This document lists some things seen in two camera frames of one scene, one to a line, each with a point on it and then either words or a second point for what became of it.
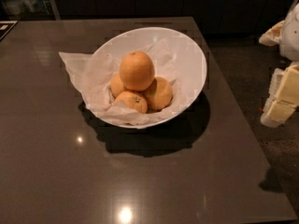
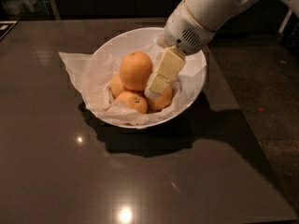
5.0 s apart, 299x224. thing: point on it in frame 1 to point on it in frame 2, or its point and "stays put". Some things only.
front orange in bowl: (134, 101) stays put
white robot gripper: (291, 36) to (184, 32)
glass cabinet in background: (27, 3) stays put
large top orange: (136, 71) stays put
